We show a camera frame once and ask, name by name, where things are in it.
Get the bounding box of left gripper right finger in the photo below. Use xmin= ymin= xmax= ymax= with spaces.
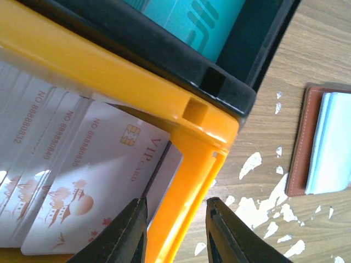
xmin=206 ymin=197 xmax=291 ymax=263

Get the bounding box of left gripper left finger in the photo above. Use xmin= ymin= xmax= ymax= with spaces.
xmin=68 ymin=197 xmax=148 ymax=263

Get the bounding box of white VIP card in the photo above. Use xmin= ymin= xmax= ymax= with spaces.
xmin=21 ymin=101 xmax=170 ymax=255

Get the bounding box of orange bin with white cards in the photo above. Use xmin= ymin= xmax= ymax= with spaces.
xmin=1 ymin=1 xmax=239 ymax=262

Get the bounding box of black bin with teal cards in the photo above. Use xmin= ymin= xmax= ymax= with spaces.
xmin=24 ymin=1 xmax=299 ymax=119

